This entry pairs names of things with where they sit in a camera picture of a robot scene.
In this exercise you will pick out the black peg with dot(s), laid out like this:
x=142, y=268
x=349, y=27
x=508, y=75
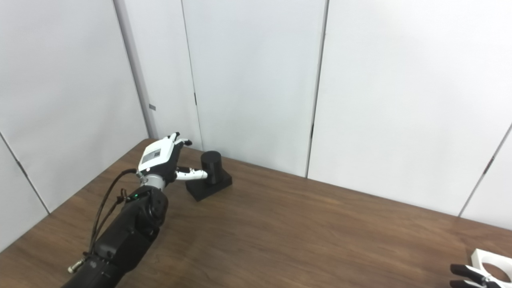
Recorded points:
x=212, y=168

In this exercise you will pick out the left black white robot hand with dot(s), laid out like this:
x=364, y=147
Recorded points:
x=158, y=156

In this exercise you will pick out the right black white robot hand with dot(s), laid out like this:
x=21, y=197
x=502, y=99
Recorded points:
x=470, y=272

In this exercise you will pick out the white square piece with hole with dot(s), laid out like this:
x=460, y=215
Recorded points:
x=480, y=258

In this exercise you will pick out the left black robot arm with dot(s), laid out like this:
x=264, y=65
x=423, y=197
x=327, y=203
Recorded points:
x=128, y=236

